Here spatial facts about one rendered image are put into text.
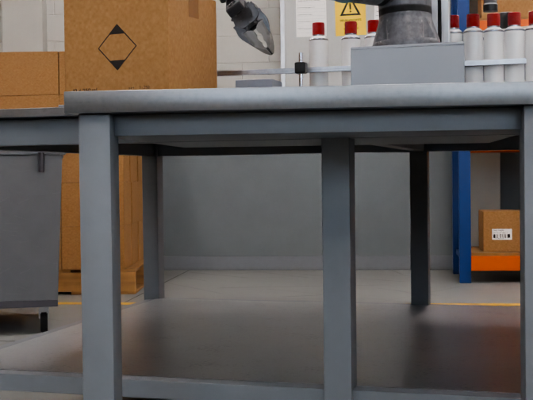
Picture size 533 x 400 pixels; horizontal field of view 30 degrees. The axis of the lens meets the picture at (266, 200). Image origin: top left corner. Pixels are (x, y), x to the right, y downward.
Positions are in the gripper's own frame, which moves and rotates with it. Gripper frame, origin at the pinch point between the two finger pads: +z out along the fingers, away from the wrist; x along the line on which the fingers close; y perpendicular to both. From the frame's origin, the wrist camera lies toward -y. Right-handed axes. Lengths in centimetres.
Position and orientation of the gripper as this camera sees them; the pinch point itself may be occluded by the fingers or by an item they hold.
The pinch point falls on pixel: (269, 50)
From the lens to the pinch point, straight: 267.7
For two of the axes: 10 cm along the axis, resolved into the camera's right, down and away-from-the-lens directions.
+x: -8.0, 5.7, 1.9
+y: 2.1, -0.3, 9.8
